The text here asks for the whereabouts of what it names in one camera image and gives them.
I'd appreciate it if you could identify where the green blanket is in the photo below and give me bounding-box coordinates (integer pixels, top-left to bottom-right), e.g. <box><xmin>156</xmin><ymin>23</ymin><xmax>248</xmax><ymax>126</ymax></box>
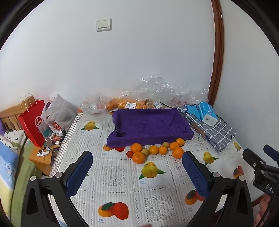
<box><xmin>11</xmin><ymin>142</ymin><xmax>43</xmax><ymax>226</ymax></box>

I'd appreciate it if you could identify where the white light switch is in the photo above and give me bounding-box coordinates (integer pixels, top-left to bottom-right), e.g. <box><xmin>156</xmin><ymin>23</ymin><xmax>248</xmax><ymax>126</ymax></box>
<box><xmin>96</xmin><ymin>18</ymin><xmax>112</xmax><ymax>32</ymax></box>

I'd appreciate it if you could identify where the white plastic bag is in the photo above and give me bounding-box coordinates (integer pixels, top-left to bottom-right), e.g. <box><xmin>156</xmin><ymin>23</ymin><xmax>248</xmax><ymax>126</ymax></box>
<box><xmin>41</xmin><ymin>93</ymin><xmax>77</xmax><ymax>134</ymax></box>

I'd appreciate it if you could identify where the blue patterned quilt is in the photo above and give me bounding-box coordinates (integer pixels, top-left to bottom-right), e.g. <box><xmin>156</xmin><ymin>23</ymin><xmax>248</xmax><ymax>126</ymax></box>
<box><xmin>0</xmin><ymin>134</ymin><xmax>20</xmax><ymax>219</ymax></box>

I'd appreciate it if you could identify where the wooden nightstand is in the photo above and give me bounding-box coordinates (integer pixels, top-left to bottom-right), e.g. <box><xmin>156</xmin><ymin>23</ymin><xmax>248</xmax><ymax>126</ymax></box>
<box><xmin>29</xmin><ymin>140</ymin><xmax>64</xmax><ymax>176</ymax></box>

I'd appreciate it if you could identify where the crumpled clear plastic bag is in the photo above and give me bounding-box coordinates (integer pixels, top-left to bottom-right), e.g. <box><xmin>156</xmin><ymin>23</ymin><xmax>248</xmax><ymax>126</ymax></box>
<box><xmin>121</xmin><ymin>74</ymin><xmax>210</xmax><ymax>105</ymax></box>

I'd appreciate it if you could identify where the white dotted pillow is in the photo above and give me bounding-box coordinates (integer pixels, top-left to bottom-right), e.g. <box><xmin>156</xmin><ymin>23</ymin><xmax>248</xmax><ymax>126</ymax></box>
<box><xmin>3</xmin><ymin>129</ymin><xmax>26</xmax><ymax>149</ymax></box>

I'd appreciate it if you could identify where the dark booklet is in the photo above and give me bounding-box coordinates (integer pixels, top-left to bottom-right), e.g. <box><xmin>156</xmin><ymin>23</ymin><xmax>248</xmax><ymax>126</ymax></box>
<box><xmin>50</xmin><ymin>146</ymin><xmax>61</xmax><ymax>167</ymax></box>

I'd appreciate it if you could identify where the fruit print tablecloth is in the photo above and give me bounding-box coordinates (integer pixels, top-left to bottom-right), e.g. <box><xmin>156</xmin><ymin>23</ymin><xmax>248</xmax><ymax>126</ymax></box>
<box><xmin>49</xmin><ymin>112</ymin><xmax>262</xmax><ymax>227</ymax></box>

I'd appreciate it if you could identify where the purple towel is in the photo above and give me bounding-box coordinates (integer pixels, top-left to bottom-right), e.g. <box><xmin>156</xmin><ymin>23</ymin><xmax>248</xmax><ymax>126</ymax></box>
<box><xmin>106</xmin><ymin>108</ymin><xmax>194</xmax><ymax>148</ymax></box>

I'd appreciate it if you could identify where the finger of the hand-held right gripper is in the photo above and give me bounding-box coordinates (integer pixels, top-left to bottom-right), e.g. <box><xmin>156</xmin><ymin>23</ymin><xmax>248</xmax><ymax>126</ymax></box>
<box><xmin>263</xmin><ymin>144</ymin><xmax>279</xmax><ymax>162</ymax></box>
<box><xmin>242</xmin><ymin>148</ymin><xmax>266</xmax><ymax>173</ymax></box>

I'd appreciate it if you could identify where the red paper bag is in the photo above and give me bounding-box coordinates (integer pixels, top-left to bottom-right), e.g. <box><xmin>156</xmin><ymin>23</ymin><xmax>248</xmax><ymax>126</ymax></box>
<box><xmin>17</xmin><ymin>94</ymin><xmax>47</xmax><ymax>148</ymax></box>

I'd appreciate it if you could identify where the blue plaid cloth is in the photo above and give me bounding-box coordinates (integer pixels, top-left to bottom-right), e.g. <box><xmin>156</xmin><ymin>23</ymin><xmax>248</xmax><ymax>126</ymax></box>
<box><xmin>177</xmin><ymin>107</ymin><xmax>237</xmax><ymax>153</ymax></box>

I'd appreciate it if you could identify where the person's right hand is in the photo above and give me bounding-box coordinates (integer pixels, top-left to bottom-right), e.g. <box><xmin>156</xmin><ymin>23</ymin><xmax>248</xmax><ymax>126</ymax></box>
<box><xmin>254</xmin><ymin>193</ymin><xmax>272</xmax><ymax>227</ymax></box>

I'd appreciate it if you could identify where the brown wooden door frame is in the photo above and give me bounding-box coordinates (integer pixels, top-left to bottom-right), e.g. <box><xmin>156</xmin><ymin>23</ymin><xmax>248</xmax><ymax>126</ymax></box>
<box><xmin>208</xmin><ymin>0</ymin><xmax>225</xmax><ymax>105</ymax></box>

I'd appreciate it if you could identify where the clear bag of oranges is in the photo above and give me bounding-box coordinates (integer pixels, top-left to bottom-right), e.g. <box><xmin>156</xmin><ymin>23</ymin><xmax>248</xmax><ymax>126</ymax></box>
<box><xmin>107</xmin><ymin>97</ymin><xmax>147</xmax><ymax>110</ymax></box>

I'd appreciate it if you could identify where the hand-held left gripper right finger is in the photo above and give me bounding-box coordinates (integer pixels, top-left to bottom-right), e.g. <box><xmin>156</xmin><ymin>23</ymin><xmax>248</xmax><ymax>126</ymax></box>
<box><xmin>182</xmin><ymin>151</ymin><xmax>254</xmax><ymax>227</ymax></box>

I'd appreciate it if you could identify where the clear bag with few oranges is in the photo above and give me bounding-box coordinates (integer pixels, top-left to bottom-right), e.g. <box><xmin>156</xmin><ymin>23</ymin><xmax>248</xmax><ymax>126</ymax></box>
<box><xmin>79</xmin><ymin>93</ymin><xmax>112</xmax><ymax>115</ymax></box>

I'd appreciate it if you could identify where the wooden headboard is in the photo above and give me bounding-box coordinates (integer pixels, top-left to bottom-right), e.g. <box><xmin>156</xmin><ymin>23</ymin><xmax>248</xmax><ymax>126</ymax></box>
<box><xmin>0</xmin><ymin>96</ymin><xmax>38</xmax><ymax>131</ymax></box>

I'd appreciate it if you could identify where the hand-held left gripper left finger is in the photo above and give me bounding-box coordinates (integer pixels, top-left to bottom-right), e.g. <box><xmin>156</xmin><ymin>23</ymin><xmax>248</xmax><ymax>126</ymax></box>
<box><xmin>21</xmin><ymin>150</ymin><xmax>94</xmax><ymax>227</ymax></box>

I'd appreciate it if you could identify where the clear bag of brown fruit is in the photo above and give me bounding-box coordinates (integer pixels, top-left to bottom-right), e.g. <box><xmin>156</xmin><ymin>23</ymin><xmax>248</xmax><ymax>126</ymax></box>
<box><xmin>144</xmin><ymin>99</ymin><xmax>164</xmax><ymax>109</ymax></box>

